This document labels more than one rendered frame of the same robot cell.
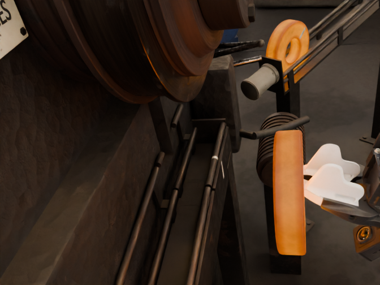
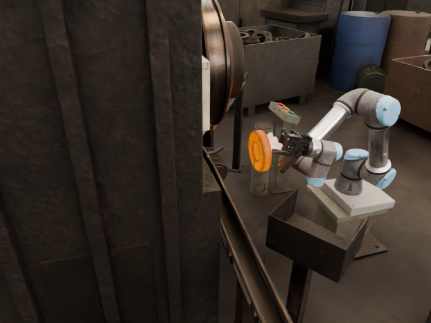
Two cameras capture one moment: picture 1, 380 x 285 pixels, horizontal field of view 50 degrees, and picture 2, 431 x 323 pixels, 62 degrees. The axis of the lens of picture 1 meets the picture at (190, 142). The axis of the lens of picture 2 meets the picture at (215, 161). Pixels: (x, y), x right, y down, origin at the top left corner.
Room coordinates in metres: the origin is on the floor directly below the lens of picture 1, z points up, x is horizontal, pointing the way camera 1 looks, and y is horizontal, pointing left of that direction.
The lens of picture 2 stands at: (-0.52, 0.72, 1.46)
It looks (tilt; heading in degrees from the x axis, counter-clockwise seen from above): 30 degrees down; 325
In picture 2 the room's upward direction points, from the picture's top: 1 degrees clockwise
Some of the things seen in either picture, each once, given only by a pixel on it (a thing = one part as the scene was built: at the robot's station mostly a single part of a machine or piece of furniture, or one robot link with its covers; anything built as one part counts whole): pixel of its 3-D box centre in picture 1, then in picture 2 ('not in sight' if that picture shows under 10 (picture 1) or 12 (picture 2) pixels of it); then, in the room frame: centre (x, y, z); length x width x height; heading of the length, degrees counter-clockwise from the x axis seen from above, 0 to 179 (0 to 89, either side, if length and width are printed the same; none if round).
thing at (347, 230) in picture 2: not in sight; (340, 219); (0.42, -0.85, 0.13); 0.40 x 0.40 x 0.26; 72
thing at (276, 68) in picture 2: not in sight; (258, 66); (2.53, -2.01, 0.39); 1.03 x 0.83 x 0.77; 86
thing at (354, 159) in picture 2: not in sight; (356, 162); (0.41, -0.85, 0.52); 0.13 x 0.12 x 0.14; 0
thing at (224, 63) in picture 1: (214, 106); not in sight; (0.84, -0.08, 0.68); 0.11 x 0.08 x 0.24; 71
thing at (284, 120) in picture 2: not in sight; (281, 149); (1.02, -0.93, 0.31); 0.24 x 0.16 x 0.62; 161
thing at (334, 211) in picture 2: not in sight; (345, 198); (0.42, -0.85, 0.28); 0.32 x 0.32 x 0.04; 72
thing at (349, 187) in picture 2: not in sight; (349, 180); (0.42, -0.85, 0.40); 0.15 x 0.15 x 0.10
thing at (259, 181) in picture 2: not in sight; (261, 160); (1.04, -0.76, 0.26); 0.12 x 0.12 x 0.52
